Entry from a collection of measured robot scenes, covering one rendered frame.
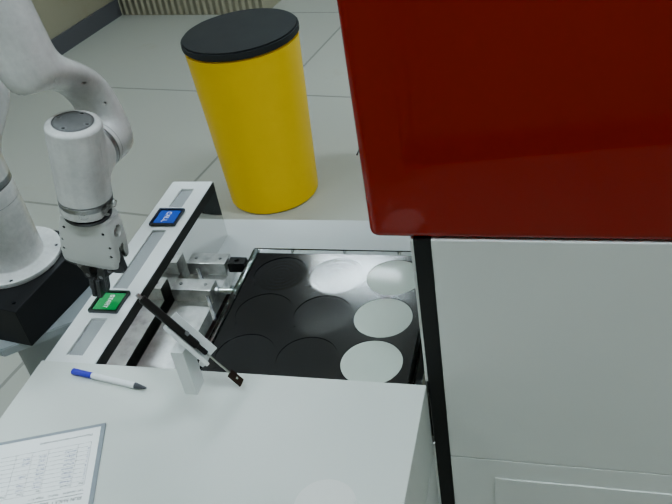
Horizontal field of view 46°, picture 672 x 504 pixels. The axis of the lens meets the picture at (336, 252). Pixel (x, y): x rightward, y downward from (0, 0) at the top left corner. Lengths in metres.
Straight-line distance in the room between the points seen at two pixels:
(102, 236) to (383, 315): 0.48
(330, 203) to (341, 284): 1.93
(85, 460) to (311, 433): 0.31
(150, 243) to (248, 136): 1.63
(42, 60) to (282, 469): 0.65
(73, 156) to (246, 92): 1.89
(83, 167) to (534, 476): 0.81
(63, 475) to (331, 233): 0.80
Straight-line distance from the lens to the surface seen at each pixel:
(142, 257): 1.53
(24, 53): 1.19
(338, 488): 0.91
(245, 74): 3.02
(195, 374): 1.18
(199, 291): 1.48
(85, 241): 1.33
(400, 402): 1.11
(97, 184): 1.25
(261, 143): 3.16
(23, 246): 1.67
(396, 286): 1.40
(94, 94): 1.28
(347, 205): 3.31
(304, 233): 1.72
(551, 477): 1.25
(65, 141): 1.20
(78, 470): 1.16
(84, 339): 1.39
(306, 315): 1.37
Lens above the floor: 1.78
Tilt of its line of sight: 36 degrees down
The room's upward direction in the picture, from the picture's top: 10 degrees counter-clockwise
